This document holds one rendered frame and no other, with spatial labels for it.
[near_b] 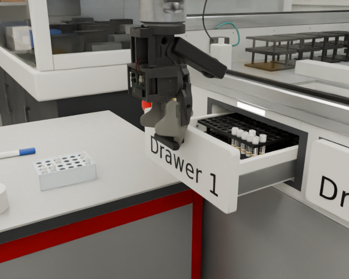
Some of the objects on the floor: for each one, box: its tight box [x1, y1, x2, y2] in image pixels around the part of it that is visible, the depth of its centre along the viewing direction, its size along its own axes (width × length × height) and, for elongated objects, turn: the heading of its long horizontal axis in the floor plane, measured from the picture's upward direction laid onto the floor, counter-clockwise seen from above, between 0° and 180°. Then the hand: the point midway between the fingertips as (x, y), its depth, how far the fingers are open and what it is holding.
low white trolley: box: [0, 110, 203, 279], centre depth 114 cm, size 58×62×76 cm
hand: (174, 139), depth 70 cm, fingers closed on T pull, 3 cm apart
